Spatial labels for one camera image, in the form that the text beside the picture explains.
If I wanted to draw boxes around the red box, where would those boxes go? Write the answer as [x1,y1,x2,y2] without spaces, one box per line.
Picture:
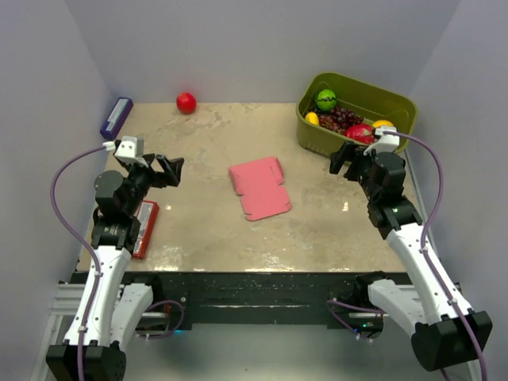
[133,200,160,260]

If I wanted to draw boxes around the pink paper box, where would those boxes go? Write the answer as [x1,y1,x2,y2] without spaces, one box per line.
[228,156,292,221]

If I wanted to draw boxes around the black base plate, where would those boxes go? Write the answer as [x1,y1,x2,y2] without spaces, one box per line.
[67,265,418,345]

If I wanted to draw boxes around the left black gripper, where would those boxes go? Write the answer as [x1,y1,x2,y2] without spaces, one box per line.
[121,155,183,216]

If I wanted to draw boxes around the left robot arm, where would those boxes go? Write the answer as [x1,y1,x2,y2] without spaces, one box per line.
[46,154,184,380]

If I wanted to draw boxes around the small yellow lemon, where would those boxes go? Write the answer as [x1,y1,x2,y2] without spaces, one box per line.
[305,111,320,125]

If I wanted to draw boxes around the red apple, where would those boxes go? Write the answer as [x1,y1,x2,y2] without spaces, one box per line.
[176,92,197,114]

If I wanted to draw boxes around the purple box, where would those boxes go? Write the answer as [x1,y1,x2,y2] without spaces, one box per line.
[100,97,133,140]

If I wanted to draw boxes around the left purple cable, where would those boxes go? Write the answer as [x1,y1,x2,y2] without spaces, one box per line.
[50,142,117,381]

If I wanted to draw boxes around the aluminium frame rail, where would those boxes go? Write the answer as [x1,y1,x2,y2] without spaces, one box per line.
[29,283,84,381]

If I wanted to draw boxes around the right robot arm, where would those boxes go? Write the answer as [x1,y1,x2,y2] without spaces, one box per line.
[329,142,492,371]

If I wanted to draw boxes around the green plastic basket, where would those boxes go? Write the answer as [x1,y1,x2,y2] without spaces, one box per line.
[296,72,418,156]

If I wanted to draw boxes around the purple grapes bunch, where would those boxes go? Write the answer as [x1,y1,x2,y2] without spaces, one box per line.
[315,106,364,133]

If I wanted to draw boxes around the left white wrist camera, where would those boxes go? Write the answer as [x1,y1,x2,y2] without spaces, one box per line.
[114,136,146,165]

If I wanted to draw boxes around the red dragon fruit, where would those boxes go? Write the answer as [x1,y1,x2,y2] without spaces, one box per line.
[344,124,375,145]

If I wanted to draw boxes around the yellow orange fruit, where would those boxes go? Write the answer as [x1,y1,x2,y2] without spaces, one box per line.
[372,120,394,129]

